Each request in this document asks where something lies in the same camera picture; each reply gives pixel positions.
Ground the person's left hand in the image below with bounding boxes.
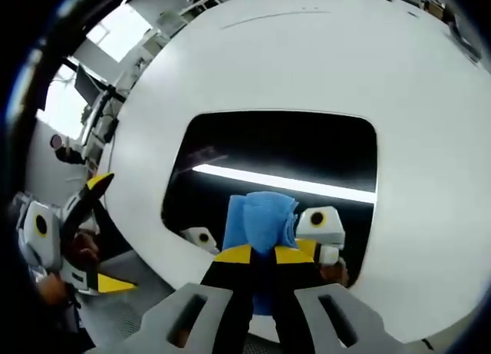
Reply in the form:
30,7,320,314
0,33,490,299
65,230,101,273

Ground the blue cleaning cloth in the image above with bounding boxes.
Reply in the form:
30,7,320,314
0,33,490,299
223,190,301,318

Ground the black mirror with white frame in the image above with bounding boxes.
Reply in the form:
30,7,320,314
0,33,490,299
159,108,381,293

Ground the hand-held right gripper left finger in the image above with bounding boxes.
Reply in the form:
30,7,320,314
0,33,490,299
86,243,254,354

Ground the black computer monitor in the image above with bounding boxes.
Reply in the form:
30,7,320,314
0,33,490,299
74,63,107,104

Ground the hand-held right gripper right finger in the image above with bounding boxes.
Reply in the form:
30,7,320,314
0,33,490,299
272,244,404,354

